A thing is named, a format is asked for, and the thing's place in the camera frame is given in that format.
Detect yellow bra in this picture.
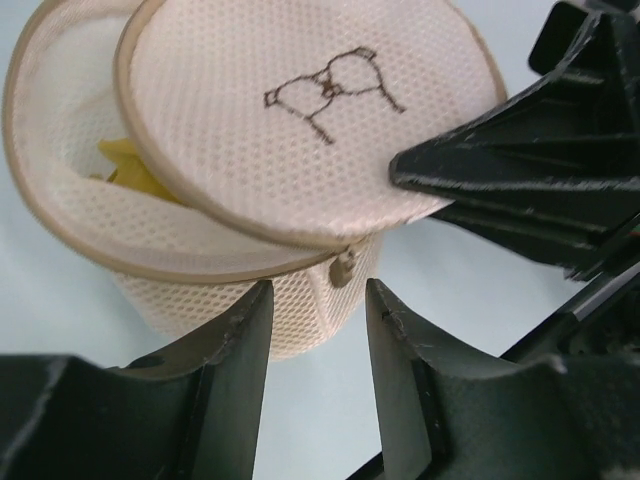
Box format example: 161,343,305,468
89,138,186,207

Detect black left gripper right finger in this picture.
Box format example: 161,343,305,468
366,279,639,479

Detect beige mesh laundry bag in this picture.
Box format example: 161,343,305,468
2,1,506,360

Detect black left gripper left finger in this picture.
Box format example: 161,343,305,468
1,281,274,479

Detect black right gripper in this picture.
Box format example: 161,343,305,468
344,0,640,480

